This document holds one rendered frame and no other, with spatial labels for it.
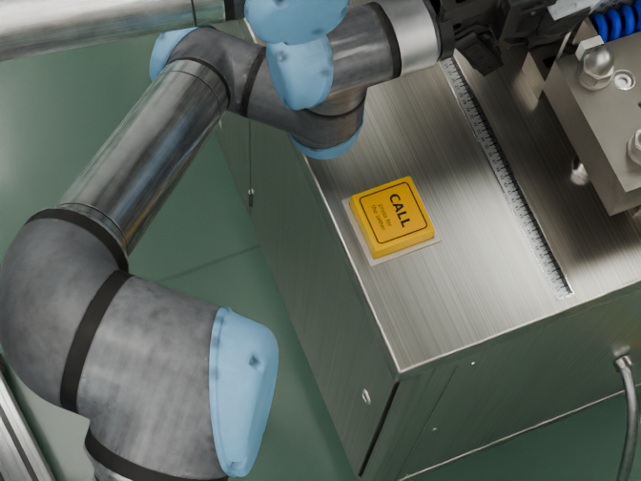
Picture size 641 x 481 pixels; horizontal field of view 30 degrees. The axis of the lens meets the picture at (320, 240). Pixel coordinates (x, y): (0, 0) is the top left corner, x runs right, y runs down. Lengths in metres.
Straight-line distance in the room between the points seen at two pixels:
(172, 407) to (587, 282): 0.57
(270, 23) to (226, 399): 0.27
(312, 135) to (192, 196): 1.10
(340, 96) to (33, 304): 0.37
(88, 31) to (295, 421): 1.38
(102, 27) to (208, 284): 1.40
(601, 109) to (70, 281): 0.59
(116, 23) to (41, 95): 1.57
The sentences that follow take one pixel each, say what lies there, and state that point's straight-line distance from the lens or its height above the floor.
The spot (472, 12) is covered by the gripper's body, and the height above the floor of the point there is 1.14.
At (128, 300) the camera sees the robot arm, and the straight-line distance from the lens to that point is 0.91.
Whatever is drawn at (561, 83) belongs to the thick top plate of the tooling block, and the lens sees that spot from 1.27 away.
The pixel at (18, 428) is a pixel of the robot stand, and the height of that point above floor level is 0.23.
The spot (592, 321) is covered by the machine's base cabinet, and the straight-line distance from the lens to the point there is 1.43.
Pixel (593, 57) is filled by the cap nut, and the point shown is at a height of 1.07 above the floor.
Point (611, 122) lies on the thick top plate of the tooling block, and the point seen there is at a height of 1.03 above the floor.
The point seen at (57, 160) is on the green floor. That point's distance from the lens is 2.35.
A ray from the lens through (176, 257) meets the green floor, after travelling 2.25.
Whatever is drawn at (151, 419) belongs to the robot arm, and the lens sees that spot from 0.89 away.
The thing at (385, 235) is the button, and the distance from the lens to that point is 1.26.
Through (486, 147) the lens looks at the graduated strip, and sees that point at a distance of 1.35.
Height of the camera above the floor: 2.09
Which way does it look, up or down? 68 degrees down
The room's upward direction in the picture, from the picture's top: 7 degrees clockwise
